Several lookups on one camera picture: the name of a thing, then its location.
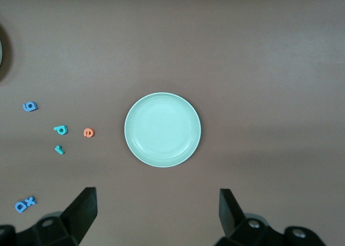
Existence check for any green plate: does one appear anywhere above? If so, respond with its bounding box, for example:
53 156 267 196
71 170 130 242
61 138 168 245
124 92 202 168

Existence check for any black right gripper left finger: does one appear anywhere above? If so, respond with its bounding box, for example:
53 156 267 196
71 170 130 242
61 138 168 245
0 186 98 246

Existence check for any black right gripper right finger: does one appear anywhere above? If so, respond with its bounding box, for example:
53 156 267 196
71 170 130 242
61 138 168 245
218 188 328 246

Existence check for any blue foam letter g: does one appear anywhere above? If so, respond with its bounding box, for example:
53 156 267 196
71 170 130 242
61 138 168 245
22 100 38 113

